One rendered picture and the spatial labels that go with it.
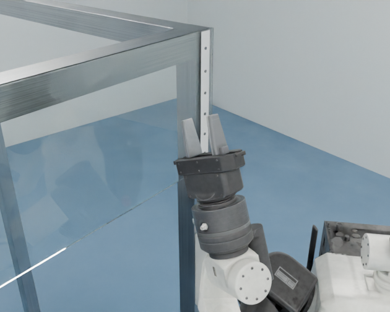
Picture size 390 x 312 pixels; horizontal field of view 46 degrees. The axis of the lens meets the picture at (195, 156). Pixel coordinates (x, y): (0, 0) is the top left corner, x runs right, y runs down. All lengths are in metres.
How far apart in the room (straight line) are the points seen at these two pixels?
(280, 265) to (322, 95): 3.37
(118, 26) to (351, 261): 0.77
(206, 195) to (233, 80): 4.26
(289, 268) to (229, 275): 0.25
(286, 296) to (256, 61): 3.88
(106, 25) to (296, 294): 0.78
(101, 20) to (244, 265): 0.77
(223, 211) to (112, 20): 0.67
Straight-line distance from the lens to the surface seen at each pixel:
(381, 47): 3.87
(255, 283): 0.72
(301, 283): 0.95
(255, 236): 0.76
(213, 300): 0.81
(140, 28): 1.14
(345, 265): 1.00
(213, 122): 0.69
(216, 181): 0.69
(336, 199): 3.68
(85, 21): 1.30
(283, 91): 4.51
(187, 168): 0.72
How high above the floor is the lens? 1.92
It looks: 28 degrees down
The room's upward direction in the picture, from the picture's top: straight up
